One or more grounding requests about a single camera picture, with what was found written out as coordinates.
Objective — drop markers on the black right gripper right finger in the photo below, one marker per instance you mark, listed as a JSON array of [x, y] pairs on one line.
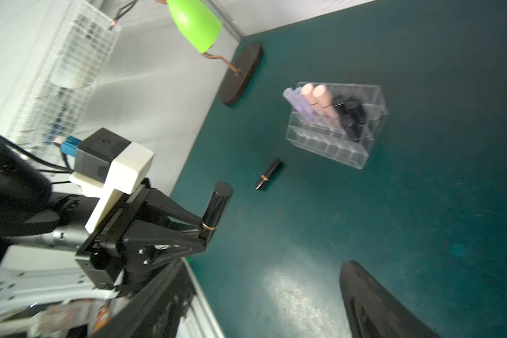
[[374, 312]]

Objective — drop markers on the copper scroll glass stand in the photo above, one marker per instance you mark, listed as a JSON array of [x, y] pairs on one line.
[[242, 71]]

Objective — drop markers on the lilac lipstick tube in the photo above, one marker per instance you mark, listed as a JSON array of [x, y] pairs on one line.
[[288, 95], [305, 106]]

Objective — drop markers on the pale pink lipstick tube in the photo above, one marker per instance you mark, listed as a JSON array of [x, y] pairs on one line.
[[307, 93]]

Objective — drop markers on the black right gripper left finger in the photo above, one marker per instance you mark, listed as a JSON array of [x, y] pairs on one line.
[[157, 309]]

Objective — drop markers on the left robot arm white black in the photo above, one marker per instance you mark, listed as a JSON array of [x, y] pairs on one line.
[[32, 212]]

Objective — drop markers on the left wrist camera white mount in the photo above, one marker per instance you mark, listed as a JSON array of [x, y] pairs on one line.
[[107, 167]]

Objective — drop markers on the clear acrylic lipstick organizer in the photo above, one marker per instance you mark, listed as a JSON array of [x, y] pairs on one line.
[[326, 138]]

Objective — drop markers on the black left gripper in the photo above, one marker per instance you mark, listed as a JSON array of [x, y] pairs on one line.
[[147, 246]]

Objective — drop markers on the pink lip gloss tube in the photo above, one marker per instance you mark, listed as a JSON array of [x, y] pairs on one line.
[[324, 99]]

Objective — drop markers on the green plastic wine glass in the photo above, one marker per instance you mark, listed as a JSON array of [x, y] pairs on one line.
[[196, 22]]

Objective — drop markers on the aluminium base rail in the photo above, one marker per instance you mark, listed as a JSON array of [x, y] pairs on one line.
[[199, 319]]

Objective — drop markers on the white wire basket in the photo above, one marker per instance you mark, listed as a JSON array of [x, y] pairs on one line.
[[58, 96]]

